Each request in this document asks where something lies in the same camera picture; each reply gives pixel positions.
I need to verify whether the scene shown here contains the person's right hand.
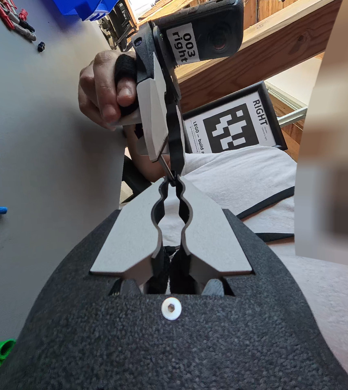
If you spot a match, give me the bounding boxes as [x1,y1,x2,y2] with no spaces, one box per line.
[78,50,138,131]

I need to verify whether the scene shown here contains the cluttered background workbenches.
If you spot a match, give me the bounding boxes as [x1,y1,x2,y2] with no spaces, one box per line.
[99,0,138,52]

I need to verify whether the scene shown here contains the person's right forearm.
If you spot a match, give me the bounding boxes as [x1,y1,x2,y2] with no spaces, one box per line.
[123,125,166,181]

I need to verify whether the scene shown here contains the wide black shoulder strap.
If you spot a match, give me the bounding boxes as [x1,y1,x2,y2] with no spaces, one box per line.
[255,232,295,243]

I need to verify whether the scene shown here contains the pile of small lego pins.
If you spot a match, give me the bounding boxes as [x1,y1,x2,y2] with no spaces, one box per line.
[0,0,46,53]

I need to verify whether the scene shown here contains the grey lego axle black bush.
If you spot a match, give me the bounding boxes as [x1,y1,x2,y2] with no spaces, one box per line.
[159,155,176,185]

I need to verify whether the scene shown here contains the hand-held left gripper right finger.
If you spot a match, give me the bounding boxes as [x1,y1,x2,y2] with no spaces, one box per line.
[175,175,254,286]

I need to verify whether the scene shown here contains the wooden beam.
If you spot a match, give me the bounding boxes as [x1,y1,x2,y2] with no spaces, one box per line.
[174,0,345,105]

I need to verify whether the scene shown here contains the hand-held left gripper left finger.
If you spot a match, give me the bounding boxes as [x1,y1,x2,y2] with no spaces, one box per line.
[90,179,166,286]

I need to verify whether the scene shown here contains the metal strut rail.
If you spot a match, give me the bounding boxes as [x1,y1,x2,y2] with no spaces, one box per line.
[277,107,308,128]

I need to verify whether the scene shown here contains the black framed marker sign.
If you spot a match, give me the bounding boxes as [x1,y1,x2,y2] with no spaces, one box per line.
[182,80,288,155]

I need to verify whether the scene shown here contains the blue storage bin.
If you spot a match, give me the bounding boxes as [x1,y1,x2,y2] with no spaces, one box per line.
[41,0,113,22]

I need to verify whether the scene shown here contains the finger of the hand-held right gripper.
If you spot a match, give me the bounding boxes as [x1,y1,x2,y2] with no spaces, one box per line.
[166,101,187,178]
[136,54,170,163]

